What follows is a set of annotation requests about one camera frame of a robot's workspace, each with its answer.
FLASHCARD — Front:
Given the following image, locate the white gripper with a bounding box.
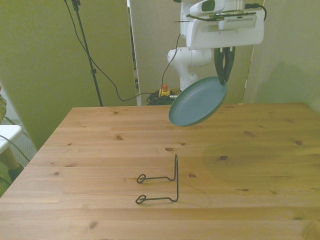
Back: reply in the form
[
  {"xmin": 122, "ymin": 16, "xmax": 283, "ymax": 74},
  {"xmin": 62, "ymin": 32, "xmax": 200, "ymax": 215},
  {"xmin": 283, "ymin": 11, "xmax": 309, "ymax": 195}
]
[{"xmin": 186, "ymin": 12, "xmax": 265, "ymax": 85}]

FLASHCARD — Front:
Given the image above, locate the blue round plastic plate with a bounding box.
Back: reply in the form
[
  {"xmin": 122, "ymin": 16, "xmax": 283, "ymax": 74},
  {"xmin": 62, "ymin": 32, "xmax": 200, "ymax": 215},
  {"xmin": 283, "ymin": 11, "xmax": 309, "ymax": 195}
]
[{"xmin": 168, "ymin": 76, "xmax": 229, "ymax": 127}]

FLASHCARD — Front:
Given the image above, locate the yellow emergency stop button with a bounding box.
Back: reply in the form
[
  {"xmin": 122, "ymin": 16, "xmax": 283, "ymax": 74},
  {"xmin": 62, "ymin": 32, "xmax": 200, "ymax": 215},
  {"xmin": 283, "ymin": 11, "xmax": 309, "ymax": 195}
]
[{"xmin": 159, "ymin": 84, "xmax": 174, "ymax": 99}]

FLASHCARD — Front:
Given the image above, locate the black tripod stand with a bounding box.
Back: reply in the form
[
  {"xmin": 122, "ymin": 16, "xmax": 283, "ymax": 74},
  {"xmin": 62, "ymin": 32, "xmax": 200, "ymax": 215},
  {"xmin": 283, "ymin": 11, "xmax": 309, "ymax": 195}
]
[{"xmin": 63, "ymin": 0, "xmax": 104, "ymax": 107}]

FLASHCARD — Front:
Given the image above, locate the white side table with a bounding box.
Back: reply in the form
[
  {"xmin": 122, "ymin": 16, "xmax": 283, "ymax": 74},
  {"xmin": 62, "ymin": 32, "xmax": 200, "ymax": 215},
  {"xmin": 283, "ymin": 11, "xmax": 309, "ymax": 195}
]
[{"xmin": 0, "ymin": 124, "xmax": 23, "ymax": 153}]

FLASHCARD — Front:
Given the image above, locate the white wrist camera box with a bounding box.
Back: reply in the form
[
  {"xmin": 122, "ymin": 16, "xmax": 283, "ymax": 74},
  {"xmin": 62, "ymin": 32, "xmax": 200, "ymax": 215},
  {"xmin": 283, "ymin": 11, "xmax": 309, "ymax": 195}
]
[{"xmin": 187, "ymin": 9, "xmax": 258, "ymax": 31}]

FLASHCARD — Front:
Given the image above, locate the black camera cable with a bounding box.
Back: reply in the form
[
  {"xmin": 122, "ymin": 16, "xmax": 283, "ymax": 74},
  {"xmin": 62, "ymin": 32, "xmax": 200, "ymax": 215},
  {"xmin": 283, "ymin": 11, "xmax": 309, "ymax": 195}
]
[{"xmin": 161, "ymin": 2, "xmax": 267, "ymax": 92}]

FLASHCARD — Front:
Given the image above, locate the black cable coil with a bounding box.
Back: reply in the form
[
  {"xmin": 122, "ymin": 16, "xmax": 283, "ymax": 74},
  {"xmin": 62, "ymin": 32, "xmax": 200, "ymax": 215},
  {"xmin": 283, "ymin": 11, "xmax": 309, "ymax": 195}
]
[{"xmin": 146, "ymin": 91, "xmax": 181, "ymax": 106}]

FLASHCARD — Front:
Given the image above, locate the thin black tripod cable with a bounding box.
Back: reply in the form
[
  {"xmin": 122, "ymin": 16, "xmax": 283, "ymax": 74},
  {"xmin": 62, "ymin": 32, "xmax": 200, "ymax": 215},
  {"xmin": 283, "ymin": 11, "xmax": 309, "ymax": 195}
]
[{"xmin": 64, "ymin": 0, "xmax": 153, "ymax": 102}]

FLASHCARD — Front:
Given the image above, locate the black wire plate stand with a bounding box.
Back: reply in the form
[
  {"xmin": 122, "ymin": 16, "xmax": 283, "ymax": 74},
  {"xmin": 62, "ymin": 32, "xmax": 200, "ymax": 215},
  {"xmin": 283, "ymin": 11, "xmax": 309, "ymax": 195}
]
[{"xmin": 135, "ymin": 154, "xmax": 180, "ymax": 205}]

